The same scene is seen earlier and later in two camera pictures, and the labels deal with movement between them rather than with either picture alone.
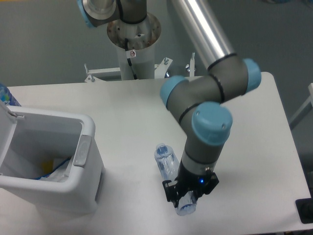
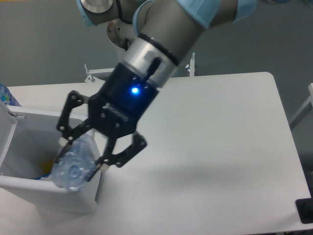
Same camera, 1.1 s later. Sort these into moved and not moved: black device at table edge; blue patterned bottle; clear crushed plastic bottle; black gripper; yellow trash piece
Moved: clear crushed plastic bottle; black gripper
Not moved: black device at table edge; blue patterned bottle; yellow trash piece
